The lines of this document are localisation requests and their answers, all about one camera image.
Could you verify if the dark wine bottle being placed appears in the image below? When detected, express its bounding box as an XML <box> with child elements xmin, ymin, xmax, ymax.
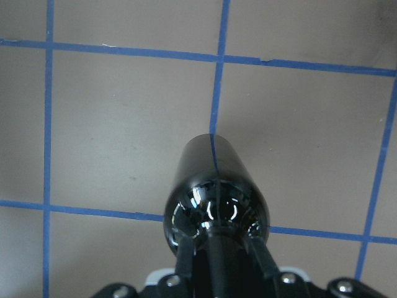
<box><xmin>163</xmin><ymin>133</ymin><xmax>271</xmax><ymax>298</ymax></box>

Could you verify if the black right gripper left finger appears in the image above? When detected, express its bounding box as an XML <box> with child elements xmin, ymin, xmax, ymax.
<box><xmin>175</xmin><ymin>237</ymin><xmax>195</xmax><ymax>277</ymax></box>

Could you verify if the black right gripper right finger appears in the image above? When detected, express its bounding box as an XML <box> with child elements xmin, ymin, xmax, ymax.
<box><xmin>248</xmin><ymin>237</ymin><xmax>280</xmax><ymax>279</ymax></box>

